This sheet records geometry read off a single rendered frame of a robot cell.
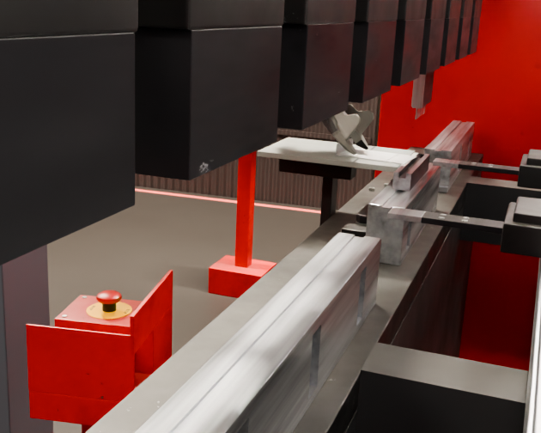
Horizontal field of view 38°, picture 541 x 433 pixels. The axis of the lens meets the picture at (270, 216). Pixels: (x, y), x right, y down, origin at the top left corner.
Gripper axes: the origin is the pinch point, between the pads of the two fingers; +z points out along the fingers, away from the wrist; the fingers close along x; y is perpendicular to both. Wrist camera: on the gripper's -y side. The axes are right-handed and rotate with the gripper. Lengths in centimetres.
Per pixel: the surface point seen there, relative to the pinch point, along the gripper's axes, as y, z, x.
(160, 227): -211, -45, 216
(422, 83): 18.1, -2.2, -2.8
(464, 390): 19, 33, -59
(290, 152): -8.3, -5.6, -7.1
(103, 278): -191, -28, 133
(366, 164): 3.1, 4.1, -7.6
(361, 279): 10, 18, -48
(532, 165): 25.6, 19.8, -1.2
